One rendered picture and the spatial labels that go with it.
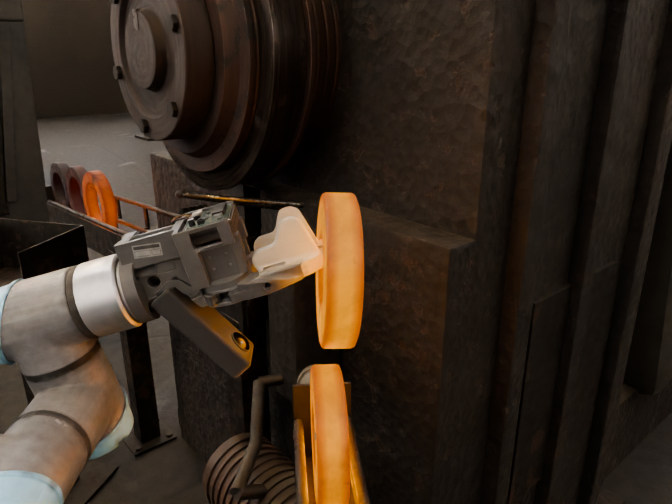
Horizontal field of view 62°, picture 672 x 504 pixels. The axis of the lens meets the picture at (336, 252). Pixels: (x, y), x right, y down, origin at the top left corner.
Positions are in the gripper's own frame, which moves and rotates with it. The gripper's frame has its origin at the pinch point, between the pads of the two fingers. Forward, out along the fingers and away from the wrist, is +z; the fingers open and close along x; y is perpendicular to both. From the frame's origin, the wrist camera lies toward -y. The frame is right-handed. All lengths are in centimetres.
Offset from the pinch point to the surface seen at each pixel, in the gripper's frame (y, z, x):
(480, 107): 6.5, 22.7, 18.7
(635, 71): 1, 57, 42
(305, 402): -21.4, -8.9, 7.7
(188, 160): 6, -21, 49
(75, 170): 2, -69, 121
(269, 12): 24.4, 0.1, 29.9
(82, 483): -73, -83, 75
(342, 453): -18.1, -4.8, -7.2
